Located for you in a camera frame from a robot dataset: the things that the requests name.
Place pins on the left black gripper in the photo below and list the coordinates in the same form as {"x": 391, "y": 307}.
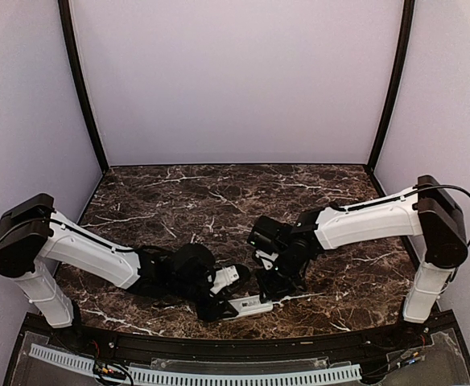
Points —
{"x": 214, "y": 310}

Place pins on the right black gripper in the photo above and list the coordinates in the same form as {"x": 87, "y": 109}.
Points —
{"x": 272, "y": 291}

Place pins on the white remote control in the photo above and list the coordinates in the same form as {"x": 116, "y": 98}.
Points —
{"x": 250, "y": 306}

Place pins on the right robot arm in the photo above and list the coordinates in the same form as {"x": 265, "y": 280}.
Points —
{"x": 426, "y": 209}

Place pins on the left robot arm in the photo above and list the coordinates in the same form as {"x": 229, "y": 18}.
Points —
{"x": 35, "y": 230}

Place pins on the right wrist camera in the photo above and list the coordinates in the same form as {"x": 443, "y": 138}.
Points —
{"x": 264, "y": 260}

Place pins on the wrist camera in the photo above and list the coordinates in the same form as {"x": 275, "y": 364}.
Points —
{"x": 229, "y": 279}
{"x": 264, "y": 260}

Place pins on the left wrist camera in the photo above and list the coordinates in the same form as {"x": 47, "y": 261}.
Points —
{"x": 229, "y": 279}

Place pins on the black front rail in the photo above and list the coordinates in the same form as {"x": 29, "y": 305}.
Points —
{"x": 366, "y": 345}

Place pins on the white slotted cable duct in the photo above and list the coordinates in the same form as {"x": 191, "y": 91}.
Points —
{"x": 171, "y": 372}

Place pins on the right black frame post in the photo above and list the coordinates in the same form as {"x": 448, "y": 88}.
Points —
{"x": 394, "y": 85}

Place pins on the black frame post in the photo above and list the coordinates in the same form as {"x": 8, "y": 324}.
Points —
{"x": 394, "y": 85}
{"x": 79, "y": 84}

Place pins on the left black frame post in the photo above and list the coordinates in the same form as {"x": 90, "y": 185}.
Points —
{"x": 79, "y": 84}

